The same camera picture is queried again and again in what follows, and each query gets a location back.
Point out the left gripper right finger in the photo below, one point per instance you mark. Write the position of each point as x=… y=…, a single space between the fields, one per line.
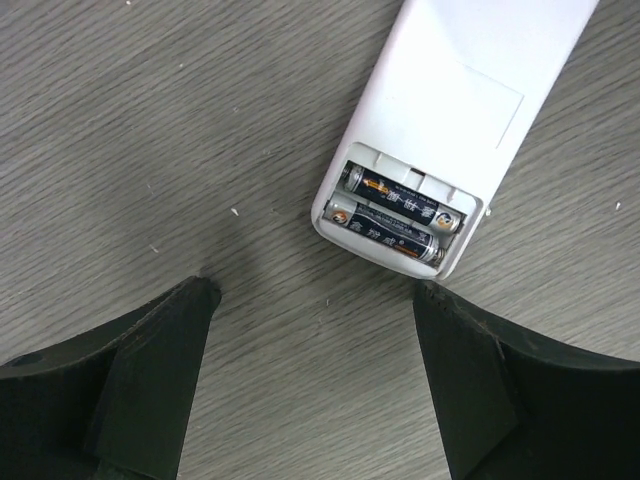
x=514 y=404

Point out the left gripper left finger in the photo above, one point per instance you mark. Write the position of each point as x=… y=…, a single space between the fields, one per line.
x=113 y=402

